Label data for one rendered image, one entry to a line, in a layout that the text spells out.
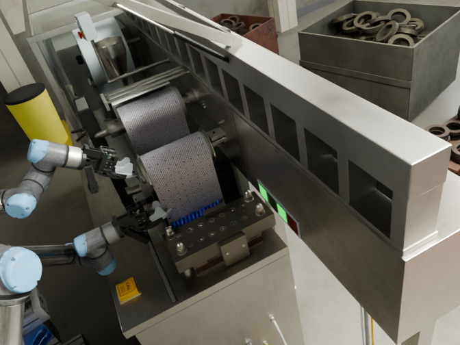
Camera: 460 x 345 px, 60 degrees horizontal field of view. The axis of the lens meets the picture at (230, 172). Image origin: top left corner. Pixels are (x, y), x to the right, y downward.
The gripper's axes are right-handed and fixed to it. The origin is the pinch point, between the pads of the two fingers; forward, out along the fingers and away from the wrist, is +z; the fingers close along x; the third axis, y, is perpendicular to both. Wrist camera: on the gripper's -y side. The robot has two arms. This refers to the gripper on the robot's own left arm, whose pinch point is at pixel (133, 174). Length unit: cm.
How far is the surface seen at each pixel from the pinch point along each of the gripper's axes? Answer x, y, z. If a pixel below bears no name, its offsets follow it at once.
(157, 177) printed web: -8.4, 4.7, 5.1
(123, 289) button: -18.2, -38.0, 4.9
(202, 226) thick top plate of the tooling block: -17.1, -7.5, 25.7
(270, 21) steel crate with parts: 282, 83, 205
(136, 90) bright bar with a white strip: 21.8, 25.0, -2.1
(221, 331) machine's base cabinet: -34, -45, 44
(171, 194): -8.4, -1.1, 13.2
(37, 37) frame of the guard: 94, 18, -32
